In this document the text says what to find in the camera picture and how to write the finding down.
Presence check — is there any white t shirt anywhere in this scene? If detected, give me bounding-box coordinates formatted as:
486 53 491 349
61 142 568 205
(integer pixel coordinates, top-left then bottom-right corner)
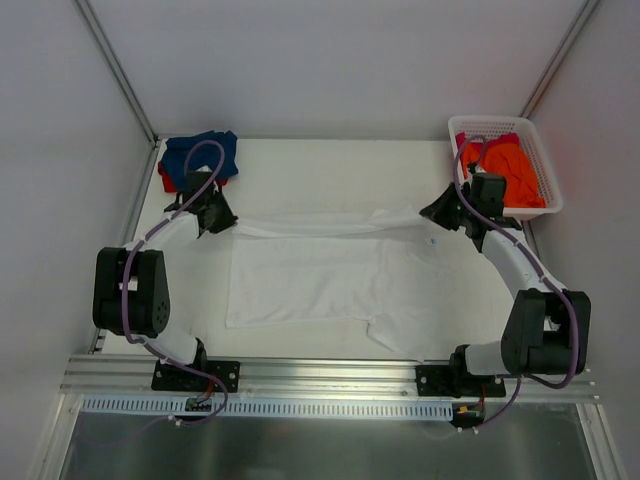
226 208 465 360

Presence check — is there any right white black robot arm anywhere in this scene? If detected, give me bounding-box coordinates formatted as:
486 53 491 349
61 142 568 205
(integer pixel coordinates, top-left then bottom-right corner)
420 173 591 396

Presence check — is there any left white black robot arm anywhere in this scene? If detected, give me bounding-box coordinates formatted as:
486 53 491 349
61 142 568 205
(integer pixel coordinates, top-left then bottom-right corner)
92 171 237 390

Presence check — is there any orange t shirt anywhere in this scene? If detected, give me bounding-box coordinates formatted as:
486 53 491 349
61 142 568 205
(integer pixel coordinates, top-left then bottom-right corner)
479 144 546 208

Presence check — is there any folded red t shirt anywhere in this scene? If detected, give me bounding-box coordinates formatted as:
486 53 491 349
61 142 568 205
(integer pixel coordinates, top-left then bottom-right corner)
157 161 186 193

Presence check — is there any white plastic basket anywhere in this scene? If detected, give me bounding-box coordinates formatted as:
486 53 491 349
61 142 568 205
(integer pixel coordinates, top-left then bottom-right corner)
448 115 563 221

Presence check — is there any folded blue t shirt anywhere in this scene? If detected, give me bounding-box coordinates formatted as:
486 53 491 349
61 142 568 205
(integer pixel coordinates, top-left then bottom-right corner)
159 131 239 185

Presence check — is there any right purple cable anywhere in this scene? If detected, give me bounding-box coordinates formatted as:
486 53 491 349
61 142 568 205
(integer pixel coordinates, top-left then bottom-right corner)
452 134 584 434

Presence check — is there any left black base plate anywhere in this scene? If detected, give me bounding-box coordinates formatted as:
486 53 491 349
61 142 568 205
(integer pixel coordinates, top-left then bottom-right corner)
151 360 241 394

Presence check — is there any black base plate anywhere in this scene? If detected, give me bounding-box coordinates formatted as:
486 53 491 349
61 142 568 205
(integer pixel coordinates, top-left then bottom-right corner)
414 364 506 398
151 360 241 394

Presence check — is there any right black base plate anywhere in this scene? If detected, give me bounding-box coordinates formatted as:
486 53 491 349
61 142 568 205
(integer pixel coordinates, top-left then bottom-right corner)
414 364 506 398

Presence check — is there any aluminium mounting rail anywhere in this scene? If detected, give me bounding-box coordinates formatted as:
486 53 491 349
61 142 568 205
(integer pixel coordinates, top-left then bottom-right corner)
58 353 601 402

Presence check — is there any white slotted cable duct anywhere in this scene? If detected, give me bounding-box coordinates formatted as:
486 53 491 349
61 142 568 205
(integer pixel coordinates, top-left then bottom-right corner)
80 395 454 422

